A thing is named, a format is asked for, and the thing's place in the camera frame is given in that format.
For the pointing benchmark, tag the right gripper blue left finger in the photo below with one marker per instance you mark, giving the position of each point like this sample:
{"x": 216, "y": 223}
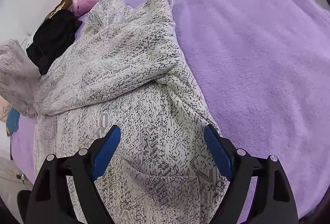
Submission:
{"x": 50, "y": 201}

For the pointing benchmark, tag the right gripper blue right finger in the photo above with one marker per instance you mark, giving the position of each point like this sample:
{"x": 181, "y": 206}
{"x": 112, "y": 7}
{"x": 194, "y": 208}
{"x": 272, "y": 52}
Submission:
{"x": 273, "y": 200}

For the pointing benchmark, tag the white grey knit jacket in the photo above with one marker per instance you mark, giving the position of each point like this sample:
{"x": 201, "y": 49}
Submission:
{"x": 126, "y": 69}

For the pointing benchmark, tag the black clothes pile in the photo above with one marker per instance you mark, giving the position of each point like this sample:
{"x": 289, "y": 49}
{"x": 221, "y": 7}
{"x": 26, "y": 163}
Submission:
{"x": 52, "y": 39}

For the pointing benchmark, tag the teal blue cloth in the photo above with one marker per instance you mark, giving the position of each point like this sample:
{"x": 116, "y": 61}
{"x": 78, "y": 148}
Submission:
{"x": 12, "y": 121}

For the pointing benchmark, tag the purple fleece bed sheet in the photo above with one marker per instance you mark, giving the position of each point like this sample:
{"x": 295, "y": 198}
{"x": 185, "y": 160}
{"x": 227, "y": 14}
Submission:
{"x": 263, "y": 67}

